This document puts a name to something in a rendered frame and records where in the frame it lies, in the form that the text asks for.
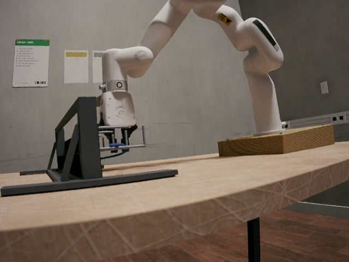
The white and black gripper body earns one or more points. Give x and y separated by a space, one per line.
117 108

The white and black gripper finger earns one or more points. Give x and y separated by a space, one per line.
108 135
129 132

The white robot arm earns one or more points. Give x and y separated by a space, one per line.
134 61

